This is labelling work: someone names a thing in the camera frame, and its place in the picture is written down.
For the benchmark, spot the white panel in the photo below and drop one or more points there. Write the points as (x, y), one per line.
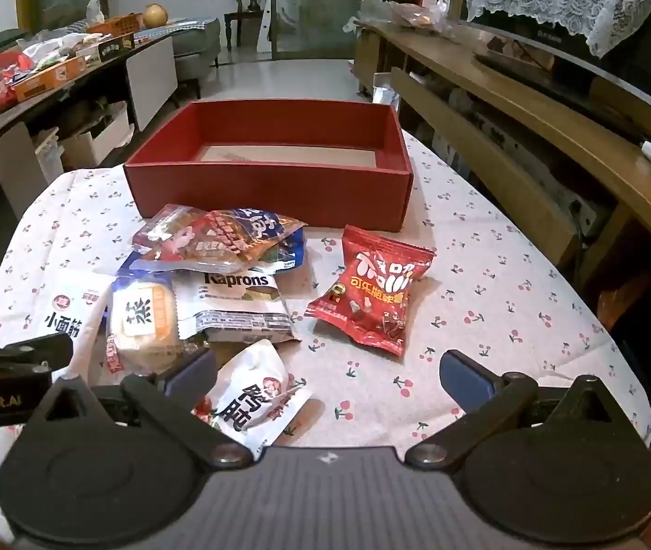
(152, 83)

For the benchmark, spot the orange flat box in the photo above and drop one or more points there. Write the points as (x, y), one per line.
(116, 24)
(50, 79)

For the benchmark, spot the television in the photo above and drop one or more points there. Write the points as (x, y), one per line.
(634, 69)

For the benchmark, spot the clear plastic bag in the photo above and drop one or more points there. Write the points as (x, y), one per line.
(411, 18)

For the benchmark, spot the clear red-blue printed snack packet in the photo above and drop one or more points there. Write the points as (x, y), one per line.
(216, 238)

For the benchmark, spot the white packet with black characters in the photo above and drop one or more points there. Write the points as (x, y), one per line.
(251, 389)

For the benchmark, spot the long black table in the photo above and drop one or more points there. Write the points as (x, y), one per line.
(27, 112)

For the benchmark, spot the round yellow fruit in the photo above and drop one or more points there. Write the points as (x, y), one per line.
(154, 15)

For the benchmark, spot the red cardboard box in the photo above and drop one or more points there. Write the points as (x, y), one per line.
(274, 195)

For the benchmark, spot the wooden cabinet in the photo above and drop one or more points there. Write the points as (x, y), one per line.
(531, 109)

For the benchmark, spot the grey sofa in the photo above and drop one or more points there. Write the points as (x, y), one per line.
(193, 51)

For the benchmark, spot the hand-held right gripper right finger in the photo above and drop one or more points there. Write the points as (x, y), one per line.
(465, 381)

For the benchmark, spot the cherry print tablecloth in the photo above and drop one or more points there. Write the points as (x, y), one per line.
(503, 298)

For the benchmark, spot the orange bag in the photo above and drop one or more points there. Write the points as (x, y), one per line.
(620, 306)

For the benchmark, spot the red snack packet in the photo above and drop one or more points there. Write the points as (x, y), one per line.
(371, 292)

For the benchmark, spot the dark flat box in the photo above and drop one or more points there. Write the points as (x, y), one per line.
(106, 50)

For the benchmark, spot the blue snack packet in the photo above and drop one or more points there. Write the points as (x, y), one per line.
(291, 252)

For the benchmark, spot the cardboard boxes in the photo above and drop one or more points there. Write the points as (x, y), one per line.
(90, 137)

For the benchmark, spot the clear steamed cake packet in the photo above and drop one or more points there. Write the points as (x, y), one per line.
(142, 321)

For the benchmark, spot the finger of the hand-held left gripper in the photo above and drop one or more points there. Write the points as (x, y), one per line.
(33, 349)

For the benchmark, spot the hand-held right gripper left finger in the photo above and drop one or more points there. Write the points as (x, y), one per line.
(190, 375)

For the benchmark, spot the white wafer packet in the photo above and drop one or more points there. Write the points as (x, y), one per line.
(233, 309)

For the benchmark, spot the white packet with red logo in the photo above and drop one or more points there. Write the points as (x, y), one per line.
(70, 309)

